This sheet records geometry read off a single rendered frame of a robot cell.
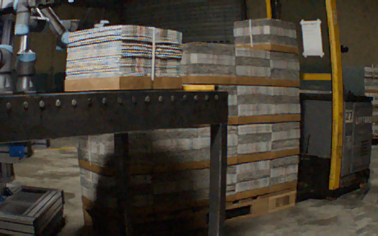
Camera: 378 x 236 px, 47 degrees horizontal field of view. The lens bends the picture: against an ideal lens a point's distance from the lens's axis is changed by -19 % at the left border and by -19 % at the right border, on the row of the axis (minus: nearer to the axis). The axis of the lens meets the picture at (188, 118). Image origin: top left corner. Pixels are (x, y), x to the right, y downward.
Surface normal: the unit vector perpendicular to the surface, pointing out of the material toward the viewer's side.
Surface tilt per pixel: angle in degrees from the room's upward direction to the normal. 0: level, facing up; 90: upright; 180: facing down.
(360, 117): 90
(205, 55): 90
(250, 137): 90
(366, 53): 90
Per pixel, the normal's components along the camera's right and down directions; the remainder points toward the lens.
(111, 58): -0.53, 0.04
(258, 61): 0.56, 0.04
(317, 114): -0.82, 0.03
